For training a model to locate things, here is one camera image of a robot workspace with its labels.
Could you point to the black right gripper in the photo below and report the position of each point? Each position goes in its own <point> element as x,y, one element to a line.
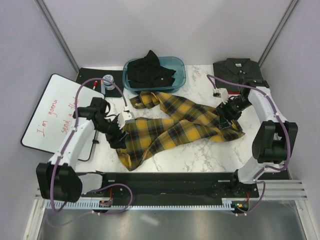
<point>223,109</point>

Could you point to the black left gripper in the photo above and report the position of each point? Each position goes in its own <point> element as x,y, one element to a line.
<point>115,142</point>

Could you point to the yellow plaid long sleeve shirt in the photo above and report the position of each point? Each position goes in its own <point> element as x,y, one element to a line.
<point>187,122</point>

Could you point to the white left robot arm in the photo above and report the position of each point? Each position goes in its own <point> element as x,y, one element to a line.
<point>57,179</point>

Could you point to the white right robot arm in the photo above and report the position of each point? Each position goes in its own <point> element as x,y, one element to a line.
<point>273,144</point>

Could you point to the folded dark striped shirt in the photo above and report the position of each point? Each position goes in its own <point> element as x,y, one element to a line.
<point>237,70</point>

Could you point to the blue orange eraser stick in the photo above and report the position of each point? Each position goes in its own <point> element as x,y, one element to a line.
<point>103,87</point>

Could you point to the small blue white jar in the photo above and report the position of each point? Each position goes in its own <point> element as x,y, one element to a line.
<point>108,82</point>

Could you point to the red whiteboard marker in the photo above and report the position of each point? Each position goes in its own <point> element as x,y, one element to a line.
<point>95,85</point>

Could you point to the white dry-erase board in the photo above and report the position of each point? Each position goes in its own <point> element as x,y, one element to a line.
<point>53,115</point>

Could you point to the teal plastic bin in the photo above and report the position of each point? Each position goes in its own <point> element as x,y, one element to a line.
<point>170,62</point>

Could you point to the black shirt in bin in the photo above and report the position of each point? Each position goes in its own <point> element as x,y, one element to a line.
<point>147,72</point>

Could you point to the black mat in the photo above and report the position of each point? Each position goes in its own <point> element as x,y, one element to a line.
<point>88,73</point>

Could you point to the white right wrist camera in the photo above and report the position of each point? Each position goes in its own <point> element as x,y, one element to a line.
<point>221,93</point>

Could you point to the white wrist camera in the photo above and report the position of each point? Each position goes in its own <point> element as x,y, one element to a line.
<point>221,93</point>
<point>125,117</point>

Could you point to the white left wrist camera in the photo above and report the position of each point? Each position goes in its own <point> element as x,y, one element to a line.
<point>125,117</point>

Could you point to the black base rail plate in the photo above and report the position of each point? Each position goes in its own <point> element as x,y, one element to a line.
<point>173,189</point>

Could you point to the light blue cable duct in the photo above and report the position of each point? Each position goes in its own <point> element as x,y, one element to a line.
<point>90,204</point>

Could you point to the aluminium frame rail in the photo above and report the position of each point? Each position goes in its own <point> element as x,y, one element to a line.
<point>273,186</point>

